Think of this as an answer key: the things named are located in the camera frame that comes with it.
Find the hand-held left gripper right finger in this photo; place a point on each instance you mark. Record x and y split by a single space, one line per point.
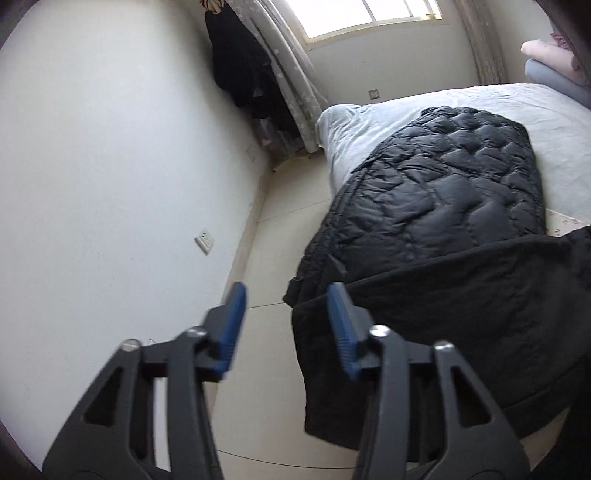
341 323

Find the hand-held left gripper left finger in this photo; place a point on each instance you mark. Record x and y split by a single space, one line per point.
233 318

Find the black fleece coat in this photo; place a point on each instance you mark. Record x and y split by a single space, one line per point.
485 314

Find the hanging black clothes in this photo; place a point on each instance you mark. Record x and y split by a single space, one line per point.
240 60

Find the black quilted down jacket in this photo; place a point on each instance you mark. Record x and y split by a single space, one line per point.
434 184

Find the bed with floral sheet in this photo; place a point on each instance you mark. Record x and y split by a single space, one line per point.
383 115

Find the grey patterned curtain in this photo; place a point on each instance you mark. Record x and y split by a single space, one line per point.
482 41
291 78

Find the window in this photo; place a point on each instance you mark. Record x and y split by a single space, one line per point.
369 14

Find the folded pale pink blanket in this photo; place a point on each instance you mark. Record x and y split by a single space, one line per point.
549 55

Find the white wall outlet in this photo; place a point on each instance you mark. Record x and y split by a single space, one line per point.
204 240

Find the wall outlet under window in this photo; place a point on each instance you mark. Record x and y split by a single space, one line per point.
374 94

